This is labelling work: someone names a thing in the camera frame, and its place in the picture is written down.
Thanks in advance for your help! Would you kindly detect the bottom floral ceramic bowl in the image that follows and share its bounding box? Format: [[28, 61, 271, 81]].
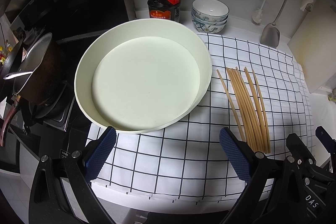
[[193, 20, 226, 34]]

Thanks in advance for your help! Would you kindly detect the steel pot with handle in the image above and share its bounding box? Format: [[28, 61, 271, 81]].
[[2, 32, 58, 105]]

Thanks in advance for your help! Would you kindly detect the white cutting board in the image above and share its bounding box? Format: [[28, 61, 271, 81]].
[[288, 0, 336, 93]]

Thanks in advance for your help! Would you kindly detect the metal spatula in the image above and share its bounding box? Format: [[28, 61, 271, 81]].
[[260, 0, 288, 48]]

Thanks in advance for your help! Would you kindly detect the top floral ceramic bowl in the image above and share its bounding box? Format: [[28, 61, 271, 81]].
[[191, 0, 230, 23]]

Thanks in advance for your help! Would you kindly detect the large white round tray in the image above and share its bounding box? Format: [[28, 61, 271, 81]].
[[74, 19, 213, 134]]

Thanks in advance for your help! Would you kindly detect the middle floral ceramic bowl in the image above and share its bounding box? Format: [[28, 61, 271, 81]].
[[191, 14, 228, 28]]

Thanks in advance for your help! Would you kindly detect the checkered white table cloth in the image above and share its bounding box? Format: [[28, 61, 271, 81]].
[[94, 34, 314, 202]]

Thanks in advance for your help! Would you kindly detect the floral ceramic bowl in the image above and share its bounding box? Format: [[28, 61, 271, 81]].
[[191, 0, 230, 23], [191, 14, 228, 28], [193, 20, 226, 34]]

